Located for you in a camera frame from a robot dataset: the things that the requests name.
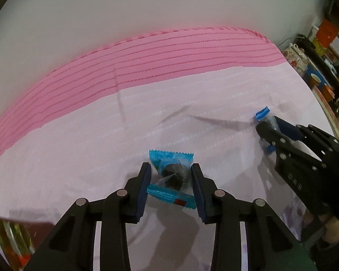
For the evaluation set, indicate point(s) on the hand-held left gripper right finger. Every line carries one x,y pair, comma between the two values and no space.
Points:
199,194

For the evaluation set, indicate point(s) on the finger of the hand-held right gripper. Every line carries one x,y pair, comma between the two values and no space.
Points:
271,135
291,131

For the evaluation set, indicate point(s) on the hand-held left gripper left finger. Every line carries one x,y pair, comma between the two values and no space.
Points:
142,192

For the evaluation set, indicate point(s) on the blue clear cookie packet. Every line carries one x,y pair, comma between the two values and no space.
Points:
264,117

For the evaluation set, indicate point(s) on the gold metal tin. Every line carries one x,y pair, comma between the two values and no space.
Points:
0,231

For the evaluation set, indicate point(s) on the person's right hand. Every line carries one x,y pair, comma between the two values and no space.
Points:
333,228

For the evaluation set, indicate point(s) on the blue box with cup picture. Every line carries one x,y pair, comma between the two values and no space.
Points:
316,79

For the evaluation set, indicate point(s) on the floral teapot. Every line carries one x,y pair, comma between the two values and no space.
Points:
296,58

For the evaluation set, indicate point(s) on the pink checked tablecloth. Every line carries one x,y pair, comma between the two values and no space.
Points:
130,118

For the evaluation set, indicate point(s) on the yellow box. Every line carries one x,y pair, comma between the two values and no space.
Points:
318,46

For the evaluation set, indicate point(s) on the orange box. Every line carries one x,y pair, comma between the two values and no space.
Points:
327,32

